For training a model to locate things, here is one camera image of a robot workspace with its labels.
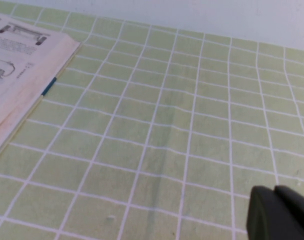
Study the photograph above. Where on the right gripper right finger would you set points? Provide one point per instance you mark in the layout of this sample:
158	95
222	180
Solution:
294	198

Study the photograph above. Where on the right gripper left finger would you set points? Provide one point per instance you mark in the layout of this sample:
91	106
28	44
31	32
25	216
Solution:
272	220

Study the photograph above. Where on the white technical book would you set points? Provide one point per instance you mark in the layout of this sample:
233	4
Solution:
19	75

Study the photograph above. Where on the green white checked tablecloth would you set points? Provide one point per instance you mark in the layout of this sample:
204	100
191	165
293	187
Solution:
166	125

